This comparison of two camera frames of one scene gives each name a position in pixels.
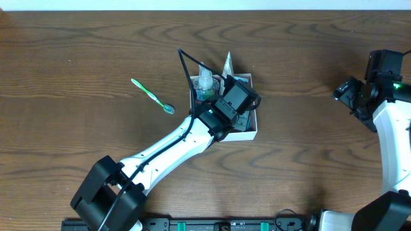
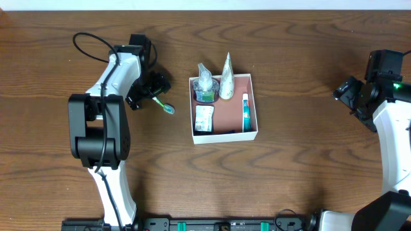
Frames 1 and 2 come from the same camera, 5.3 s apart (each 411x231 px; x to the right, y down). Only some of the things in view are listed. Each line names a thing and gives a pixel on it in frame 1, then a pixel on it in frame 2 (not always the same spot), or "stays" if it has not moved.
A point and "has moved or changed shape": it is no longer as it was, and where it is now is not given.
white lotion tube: [228, 70] stays
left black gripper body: [243, 120] -> [149, 90]
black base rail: [201, 224] stays
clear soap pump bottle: [207, 86] stays
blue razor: [245, 79] has moved or changed shape
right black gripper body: [344, 90] stays
